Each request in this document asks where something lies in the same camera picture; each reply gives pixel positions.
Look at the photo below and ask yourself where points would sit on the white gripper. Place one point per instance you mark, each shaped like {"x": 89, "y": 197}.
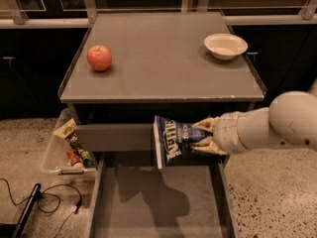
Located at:
{"x": 227, "y": 133}

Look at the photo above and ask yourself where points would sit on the blue Kettle chip bag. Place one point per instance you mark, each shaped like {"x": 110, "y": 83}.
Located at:
{"x": 173, "y": 140}

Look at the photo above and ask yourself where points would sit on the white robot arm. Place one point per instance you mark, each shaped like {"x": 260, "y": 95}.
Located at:
{"x": 289, "y": 122}

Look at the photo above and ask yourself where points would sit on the grey top drawer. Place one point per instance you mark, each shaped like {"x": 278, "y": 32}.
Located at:
{"x": 116, "y": 137}

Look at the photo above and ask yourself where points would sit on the grey open middle drawer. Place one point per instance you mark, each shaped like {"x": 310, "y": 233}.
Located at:
{"x": 132, "y": 198}

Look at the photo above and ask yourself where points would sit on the green snack bag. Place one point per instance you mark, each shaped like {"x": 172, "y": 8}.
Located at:
{"x": 84, "y": 155}

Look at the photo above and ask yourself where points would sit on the white bowl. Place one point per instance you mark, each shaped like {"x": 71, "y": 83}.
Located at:
{"x": 225, "y": 46}

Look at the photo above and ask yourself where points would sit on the grey cabinet with glass top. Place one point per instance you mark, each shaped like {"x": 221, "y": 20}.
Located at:
{"x": 159, "y": 57}

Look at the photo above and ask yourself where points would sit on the red apple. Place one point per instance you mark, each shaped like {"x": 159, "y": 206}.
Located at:
{"x": 99, "y": 58}

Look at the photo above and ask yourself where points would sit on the red snack item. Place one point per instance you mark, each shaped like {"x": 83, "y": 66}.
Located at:
{"x": 74, "y": 159}

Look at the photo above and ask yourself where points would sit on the tan snack packet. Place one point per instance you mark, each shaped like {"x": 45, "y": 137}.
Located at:
{"x": 66, "y": 130}

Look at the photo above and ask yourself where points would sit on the clear plastic storage bin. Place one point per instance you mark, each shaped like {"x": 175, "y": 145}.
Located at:
{"x": 55, "y": 161}

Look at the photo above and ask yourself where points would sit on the black flat device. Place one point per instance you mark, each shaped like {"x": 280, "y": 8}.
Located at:
{"x": 16, "y": 230}

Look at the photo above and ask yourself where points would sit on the metal railing frame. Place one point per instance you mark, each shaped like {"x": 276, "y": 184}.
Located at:
{"x": 235, "y": 12}

